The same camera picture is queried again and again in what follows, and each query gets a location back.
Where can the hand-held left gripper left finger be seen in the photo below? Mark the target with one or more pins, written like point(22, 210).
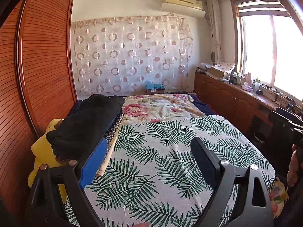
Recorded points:
point(92, 163)

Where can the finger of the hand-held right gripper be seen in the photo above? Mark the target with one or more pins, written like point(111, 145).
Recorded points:
point(287, 112)

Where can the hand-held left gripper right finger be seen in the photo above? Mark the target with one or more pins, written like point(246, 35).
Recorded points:
point(203, 160)

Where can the black t-shirt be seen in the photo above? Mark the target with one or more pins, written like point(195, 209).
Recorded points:
point(87, 123)

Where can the person's right hand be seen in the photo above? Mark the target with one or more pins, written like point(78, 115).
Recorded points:
point(294, 167)

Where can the cream folded cloth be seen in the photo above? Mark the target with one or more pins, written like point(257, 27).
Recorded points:
point(106, 163)

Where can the black chair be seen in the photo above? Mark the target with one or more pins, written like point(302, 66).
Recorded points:
point(277, 146)

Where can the small black box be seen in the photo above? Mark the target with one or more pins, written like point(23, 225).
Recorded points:
point(259, 91)

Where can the leaf print bed sheet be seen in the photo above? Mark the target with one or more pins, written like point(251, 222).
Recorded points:
point(165, 151)

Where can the green capped bottle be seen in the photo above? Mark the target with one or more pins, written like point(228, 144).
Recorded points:
point(257, 85)

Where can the dark circle-patterned cloth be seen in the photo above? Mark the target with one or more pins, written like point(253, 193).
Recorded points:
point(113, 127)

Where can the tissue pack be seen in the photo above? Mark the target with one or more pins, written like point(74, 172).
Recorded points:
point(247, 87)

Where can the yellow plush toy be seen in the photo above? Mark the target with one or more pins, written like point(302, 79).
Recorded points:
point(42, 151)

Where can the pink bottle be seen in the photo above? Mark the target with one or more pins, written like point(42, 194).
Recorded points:
point(247, 79)

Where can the navy blanket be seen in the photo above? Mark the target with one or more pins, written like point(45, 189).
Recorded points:
point(203, 106)

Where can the dark blue patterned pillow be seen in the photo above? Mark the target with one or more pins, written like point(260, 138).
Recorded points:
point(74, 110)

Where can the wooden cabinet counter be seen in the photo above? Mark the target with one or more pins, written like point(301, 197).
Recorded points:
point(227, 97)

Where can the wooden framed window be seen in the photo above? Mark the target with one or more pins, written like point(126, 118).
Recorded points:
point(260, 49)

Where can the floral blanket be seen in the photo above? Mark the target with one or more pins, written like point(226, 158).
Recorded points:
point(151, 106)

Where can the pink dotted cloth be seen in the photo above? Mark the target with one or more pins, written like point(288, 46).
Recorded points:
point(226, 66)

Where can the cardboard box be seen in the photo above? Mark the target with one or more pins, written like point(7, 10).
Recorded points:
point(217, 73)

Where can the blue toy box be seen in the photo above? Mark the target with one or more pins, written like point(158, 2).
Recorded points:
point(153, 86)

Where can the stack of papers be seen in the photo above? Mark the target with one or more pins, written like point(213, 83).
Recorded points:
point(203, 68)

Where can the wooden slatted wardrobe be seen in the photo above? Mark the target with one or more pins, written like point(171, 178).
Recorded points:
point(42, 63)

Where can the beige window curtain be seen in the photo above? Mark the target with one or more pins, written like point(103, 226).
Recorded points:
point(214, 28)

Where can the circle-patterned sheer curtain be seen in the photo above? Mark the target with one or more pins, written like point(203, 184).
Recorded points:
point(132, 56)

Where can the wall air conditioner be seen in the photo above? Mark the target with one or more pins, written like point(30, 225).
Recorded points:
point(182, 1)

